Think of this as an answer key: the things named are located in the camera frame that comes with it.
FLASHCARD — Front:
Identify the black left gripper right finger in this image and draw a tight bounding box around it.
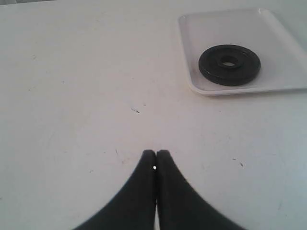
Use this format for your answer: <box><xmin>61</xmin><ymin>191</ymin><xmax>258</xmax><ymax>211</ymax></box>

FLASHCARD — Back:
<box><xmin>156</xmin><ymin>150</ymin><xmax>243</xmax><ymax>230</ymax></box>

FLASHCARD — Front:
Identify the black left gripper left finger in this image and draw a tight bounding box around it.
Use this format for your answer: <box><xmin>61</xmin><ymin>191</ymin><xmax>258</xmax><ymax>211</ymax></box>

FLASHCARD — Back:
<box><xmin>76</xmin><ymin>150</ymin><xmax>156</xmax><ymax>230</ymax></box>

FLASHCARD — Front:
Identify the black weight plate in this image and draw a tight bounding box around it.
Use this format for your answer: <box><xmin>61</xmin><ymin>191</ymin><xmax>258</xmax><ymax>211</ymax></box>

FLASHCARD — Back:
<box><xmin>198</xmin><ymin>45</ymin><xmax>261</xmax><ymax>86</ymax></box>

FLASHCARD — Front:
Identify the white plastic tray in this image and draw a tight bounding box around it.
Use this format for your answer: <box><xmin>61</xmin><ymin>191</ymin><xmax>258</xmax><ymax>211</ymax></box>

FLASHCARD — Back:
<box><xmin>178</xmin><ymin>8</ymin><xmax>307</xmax><ymax>96</ymax></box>

